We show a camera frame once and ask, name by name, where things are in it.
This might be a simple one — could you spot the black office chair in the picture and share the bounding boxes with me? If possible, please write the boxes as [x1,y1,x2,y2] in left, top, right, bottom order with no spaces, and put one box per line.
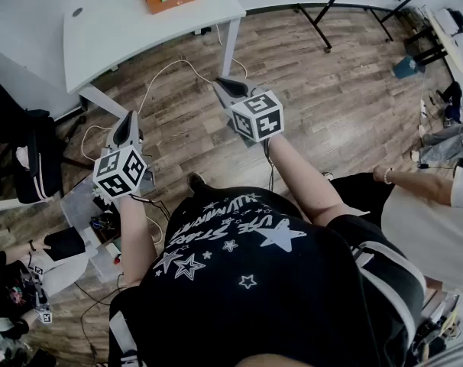
[0,77,89,206]

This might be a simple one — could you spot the person's right forearm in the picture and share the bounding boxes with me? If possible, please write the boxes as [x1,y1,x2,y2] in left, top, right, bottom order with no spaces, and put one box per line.
[267,132,349,228]

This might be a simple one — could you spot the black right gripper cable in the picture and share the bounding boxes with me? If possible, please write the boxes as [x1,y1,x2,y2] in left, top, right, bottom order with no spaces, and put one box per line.
[264,138,278,193]

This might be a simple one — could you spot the black star-print shirt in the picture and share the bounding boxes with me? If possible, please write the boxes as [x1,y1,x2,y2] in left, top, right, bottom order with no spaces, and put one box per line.
[108,184,427,367]

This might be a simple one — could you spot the black bag with white stripes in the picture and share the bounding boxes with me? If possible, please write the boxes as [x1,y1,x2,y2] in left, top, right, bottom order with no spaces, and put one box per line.
[13,109,63,205]

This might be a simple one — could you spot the white floor cable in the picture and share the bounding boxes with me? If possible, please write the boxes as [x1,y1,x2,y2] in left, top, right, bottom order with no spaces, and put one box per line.
[80,23,250,164]

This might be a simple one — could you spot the person's left forearm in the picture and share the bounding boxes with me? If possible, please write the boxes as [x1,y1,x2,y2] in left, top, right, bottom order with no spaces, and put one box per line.
[118,193,159,287]

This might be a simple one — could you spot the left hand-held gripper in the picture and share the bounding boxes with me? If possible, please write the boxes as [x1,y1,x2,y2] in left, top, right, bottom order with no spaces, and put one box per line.
[92,110,157,200]

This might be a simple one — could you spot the person's black trousers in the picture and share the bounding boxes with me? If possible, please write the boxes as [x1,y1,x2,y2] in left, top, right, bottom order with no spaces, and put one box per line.
[328,172,396,229]

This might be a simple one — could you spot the black metal table frame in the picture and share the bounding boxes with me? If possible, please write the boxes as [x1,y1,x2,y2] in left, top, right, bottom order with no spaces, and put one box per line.
[298,0,416,55]

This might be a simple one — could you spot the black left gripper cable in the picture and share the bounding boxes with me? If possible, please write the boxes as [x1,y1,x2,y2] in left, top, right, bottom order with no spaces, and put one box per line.
[131,193,172,223]

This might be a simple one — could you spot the white desk leg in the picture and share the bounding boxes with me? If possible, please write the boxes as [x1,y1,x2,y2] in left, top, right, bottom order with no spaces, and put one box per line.
[78,83,128,120]
[220,16,242,80]

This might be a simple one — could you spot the person's black shoe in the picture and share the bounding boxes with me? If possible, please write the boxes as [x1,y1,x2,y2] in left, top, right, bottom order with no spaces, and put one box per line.
[187,171,208,195]

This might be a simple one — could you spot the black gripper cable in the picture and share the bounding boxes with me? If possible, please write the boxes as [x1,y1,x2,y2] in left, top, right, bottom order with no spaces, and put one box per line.
[131,193,172,223]
[264,138,278,193]

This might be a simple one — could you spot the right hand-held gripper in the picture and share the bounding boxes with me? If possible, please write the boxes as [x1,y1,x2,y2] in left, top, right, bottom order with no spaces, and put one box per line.
[212,76,285,147]

